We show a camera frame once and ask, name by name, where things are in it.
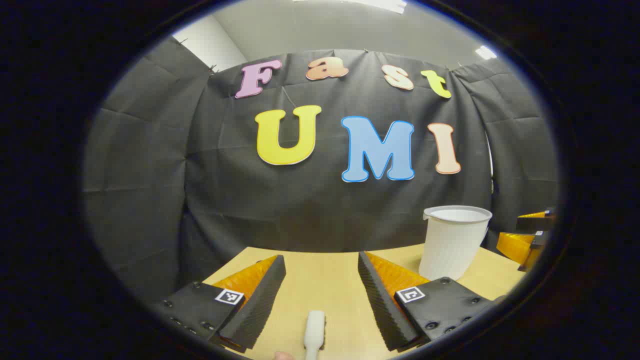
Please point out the light wooden desktop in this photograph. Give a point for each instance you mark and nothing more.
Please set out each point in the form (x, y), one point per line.
(325, 280)

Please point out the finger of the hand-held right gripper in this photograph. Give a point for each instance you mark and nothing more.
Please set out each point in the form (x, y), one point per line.
(537, 221)
(520, 247)

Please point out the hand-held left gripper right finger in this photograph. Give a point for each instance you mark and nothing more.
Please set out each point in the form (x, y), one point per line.
(380, 300)

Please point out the white ribbed garbage bin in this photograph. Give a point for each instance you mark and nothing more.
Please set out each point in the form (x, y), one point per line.
(452, 245)

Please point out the ceiling light panel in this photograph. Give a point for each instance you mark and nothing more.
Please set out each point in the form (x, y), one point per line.
(385, 4)
(485, 52)

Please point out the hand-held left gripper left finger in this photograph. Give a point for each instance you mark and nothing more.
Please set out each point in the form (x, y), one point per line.
(260, 300)

